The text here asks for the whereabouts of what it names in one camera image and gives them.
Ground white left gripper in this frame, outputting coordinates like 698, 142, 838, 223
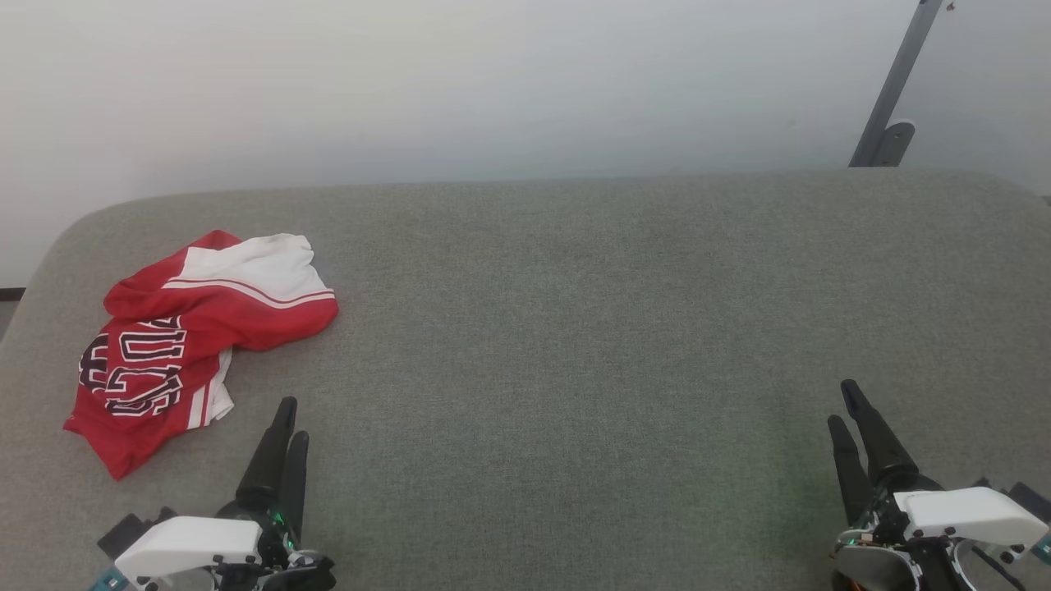
113, 396, 337, 591

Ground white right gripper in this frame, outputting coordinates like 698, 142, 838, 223
828, 379, 1051, 547

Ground red and white basketball jersey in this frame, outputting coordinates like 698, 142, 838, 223
63, 230, 340, 481

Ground grey fabric sofa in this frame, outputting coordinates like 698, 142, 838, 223
0, 168, 1051, 591

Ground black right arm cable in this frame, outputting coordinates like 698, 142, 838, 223
957, 538, 1029, 591

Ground grey metal post with bracket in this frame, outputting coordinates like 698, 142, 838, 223
848, 0, 947, 168

